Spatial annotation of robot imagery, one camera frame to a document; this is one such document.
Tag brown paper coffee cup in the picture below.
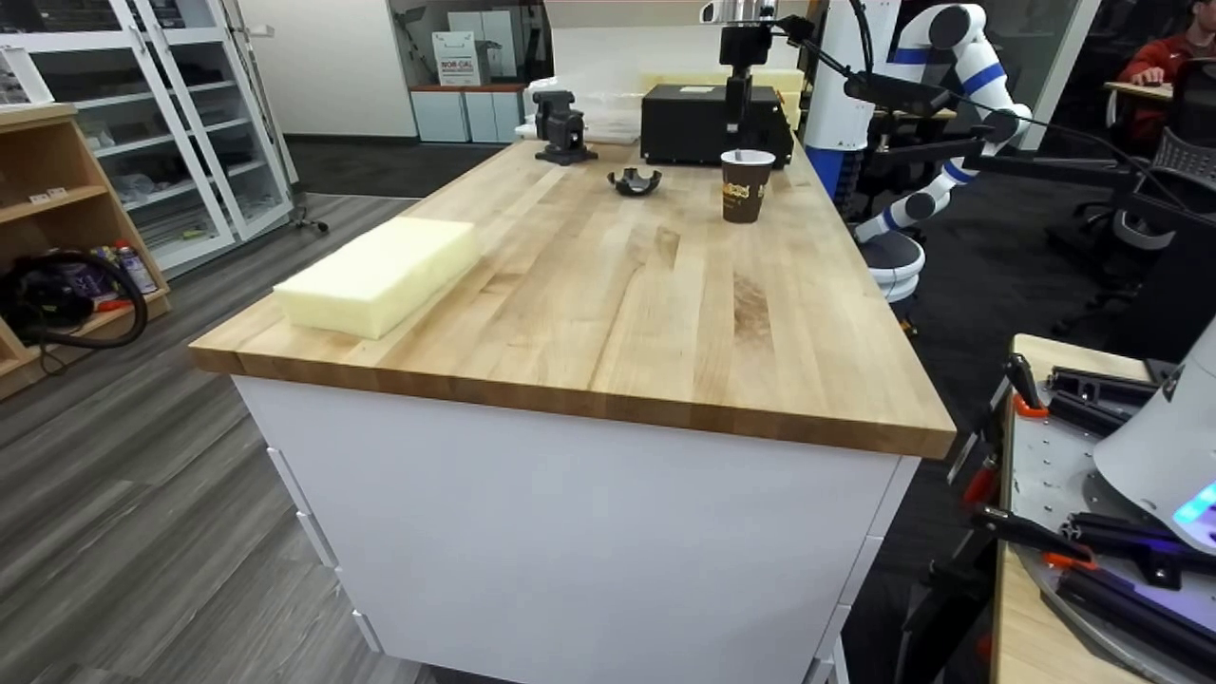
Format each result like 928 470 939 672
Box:
714 146 780 227

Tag black bench vise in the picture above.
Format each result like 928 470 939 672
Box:
528 86 600 170

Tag black equipment box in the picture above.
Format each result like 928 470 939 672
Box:
637 81 798 170

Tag pale yellow foam block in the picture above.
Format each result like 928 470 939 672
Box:
270 213 484 343

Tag pale blue storage drawers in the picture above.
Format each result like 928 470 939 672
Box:
405 85 526 147

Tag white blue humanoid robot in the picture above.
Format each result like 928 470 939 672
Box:
800 0 1036 307

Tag white glass display cabinet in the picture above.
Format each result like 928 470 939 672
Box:
0 0 295 279

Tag black orange bar clamp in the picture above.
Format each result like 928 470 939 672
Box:
1003 350 1174 440
971 501 1216 679

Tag wooden robot cart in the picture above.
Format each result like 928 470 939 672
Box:
990 330 1216 684

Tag grey mesh office chair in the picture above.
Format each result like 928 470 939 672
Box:
1077 86 1216 260

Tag wooden open shelf unit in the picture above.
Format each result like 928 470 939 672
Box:
0 104 176 399

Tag person in red shirt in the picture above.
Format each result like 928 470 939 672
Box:
1118 0 1216 128

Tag black camera on stand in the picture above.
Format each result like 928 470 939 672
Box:
714 20 780 156

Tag black coiled cables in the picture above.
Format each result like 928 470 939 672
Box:
0 248 156 352

